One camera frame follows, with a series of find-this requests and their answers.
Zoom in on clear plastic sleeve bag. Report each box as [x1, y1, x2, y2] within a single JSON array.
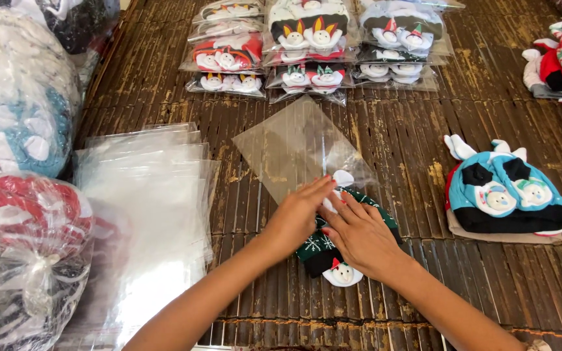
[[232, 95, 380, 205]]

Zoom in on person's left hand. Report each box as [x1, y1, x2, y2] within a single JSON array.
[[261, 175, 338, 267]]

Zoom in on large sack of blue socks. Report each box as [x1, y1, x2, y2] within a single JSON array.
[[0, 7, 83, 182]]

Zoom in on person's right hand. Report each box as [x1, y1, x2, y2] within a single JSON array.
[[320, 192, 409, 284]]

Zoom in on large sack of red socks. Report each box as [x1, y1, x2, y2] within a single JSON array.
[[0, 175, 95, 351]]

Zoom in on rows of packed sock packets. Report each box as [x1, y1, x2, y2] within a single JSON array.
[[179, 0, 466, 106]]

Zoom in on beige socks pair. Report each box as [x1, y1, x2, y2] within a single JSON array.
[[445, 209, 562, 245]]

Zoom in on green snowman socks pair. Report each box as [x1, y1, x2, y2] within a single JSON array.
[[295, 170, 404, 288]]

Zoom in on blue snowman socks pair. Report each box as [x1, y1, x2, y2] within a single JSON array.
[[444, 134, 562, 235]]

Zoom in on stack of empty clear bags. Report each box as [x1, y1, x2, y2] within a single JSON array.
[[61, 122, 221, 351]]

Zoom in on large sack of dark socks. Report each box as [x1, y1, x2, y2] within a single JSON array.
[[12, 0, 122, 55]]

